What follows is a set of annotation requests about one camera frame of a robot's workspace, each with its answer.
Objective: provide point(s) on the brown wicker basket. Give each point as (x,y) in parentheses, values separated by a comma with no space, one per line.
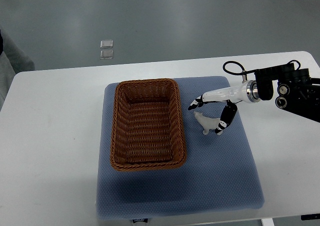
(147,126)

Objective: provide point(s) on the lower silver floor plate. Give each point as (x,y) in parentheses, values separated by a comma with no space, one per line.
(106,54)

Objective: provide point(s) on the black table control panel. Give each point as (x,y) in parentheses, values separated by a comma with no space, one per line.
(307,217)

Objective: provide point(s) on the dark label tag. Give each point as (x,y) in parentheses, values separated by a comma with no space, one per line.
(140,220)

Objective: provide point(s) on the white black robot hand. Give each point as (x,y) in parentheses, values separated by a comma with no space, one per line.
(231,96)

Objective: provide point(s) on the silver floor plate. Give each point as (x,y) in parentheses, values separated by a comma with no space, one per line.
(106,43)
(106,54)

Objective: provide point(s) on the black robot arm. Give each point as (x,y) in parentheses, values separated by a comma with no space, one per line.
(298,93)

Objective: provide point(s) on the blue foam mat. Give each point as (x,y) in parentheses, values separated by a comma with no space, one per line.
(219,174)

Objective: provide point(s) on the white bear figurine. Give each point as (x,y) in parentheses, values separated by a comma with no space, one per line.
(208,123)

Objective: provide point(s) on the upper silver floor plate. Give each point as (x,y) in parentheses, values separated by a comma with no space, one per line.
(106,43)

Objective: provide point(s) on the person in grey trousers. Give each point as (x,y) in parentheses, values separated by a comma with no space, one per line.
(12,61)

